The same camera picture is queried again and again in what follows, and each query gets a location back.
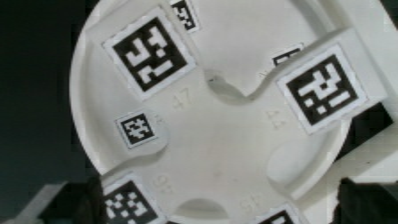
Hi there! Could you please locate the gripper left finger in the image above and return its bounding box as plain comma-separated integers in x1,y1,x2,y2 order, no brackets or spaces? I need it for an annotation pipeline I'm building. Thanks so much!
14,176,112,224

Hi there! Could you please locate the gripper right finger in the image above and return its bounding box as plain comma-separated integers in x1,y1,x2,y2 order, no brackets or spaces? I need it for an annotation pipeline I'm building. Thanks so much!
331,178,398,224

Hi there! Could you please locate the white cross-shaped table base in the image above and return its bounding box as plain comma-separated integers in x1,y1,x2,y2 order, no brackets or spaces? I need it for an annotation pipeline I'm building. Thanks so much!
82,4,398,224

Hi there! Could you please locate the white round table top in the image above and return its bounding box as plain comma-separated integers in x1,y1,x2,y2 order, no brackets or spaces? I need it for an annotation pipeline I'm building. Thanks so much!
68,0,357,224

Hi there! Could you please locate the white cylindrical table leg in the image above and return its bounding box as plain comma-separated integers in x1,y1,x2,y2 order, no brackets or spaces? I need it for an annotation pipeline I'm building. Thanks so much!
204,70,247,102

